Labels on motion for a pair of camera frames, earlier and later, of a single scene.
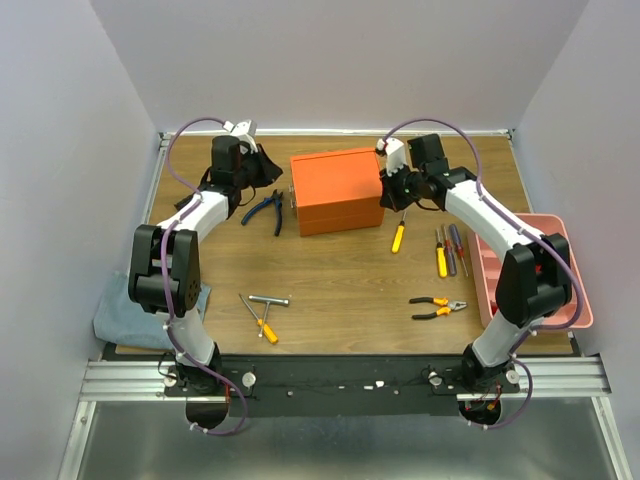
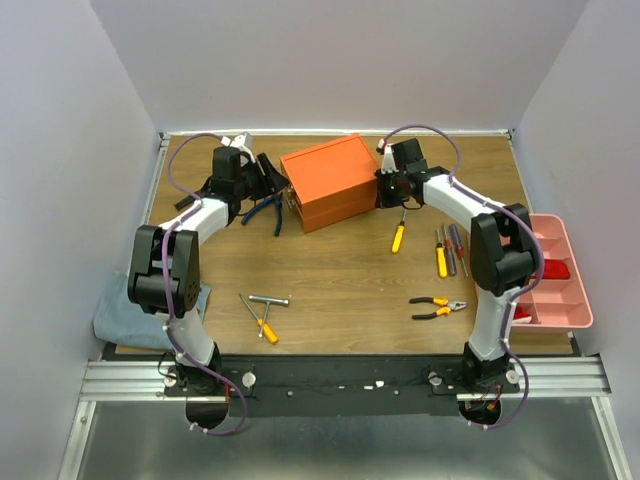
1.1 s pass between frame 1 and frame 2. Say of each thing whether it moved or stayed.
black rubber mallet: stayed
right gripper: stayed
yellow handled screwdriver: stayed
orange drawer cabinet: moved
